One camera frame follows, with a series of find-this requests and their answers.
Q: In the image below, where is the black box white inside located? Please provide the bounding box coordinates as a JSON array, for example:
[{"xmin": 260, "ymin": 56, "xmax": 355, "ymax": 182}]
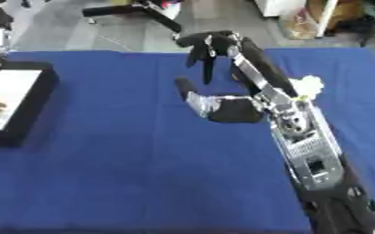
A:
[{"xmin": 0, "ymin": 60, "xmax": 61, "ymax": 146}]

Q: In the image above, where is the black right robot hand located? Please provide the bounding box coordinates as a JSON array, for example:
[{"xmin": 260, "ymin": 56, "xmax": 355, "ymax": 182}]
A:
[{"xmin": 173, "ymin": 29, "xmax": 300, "ymax": 124}]

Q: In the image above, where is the black office chair base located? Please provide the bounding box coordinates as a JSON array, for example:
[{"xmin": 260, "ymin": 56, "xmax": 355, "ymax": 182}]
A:
[{"xmin": 80, "ymin": 0, "xmax": 185, "ymax": 34}]

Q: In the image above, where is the white soft toy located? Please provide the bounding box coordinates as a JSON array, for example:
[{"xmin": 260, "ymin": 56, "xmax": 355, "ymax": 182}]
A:
[{"xmin": 291, "ymin": 74, "xmax": 326, "ymax": 101}]

